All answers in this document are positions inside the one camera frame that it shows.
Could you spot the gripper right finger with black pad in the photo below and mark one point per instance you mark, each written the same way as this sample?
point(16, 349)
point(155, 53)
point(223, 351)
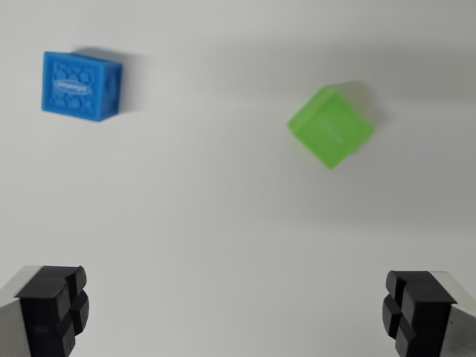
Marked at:
point(427, 312)

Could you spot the green translucent cube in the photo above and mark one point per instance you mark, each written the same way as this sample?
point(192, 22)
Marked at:
point(331, 126)

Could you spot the blue patterned cube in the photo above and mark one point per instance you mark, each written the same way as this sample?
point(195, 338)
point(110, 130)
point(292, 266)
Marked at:
point(80, 86)

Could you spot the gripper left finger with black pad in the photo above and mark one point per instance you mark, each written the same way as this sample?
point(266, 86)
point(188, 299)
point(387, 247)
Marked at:
point(41, 308)

